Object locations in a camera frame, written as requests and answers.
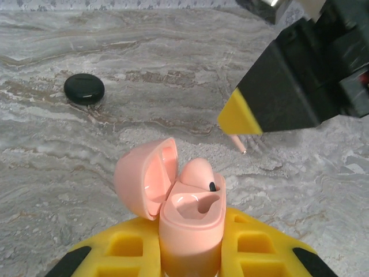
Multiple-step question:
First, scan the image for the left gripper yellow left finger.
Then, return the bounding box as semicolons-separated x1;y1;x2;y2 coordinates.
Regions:
44;216;161;277

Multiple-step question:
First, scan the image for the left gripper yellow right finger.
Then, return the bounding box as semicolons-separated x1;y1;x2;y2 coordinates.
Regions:
220;207;340;277

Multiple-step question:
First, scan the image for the black earbud charging case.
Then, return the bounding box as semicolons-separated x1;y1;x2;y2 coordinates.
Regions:
63;73;106;106

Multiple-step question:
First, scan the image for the pink earbud charging case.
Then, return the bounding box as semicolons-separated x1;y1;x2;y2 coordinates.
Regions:
113;137;226;277

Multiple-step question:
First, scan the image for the pink wireless earbud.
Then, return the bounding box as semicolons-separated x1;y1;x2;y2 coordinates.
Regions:
180;158;221;193
232;133;248;154

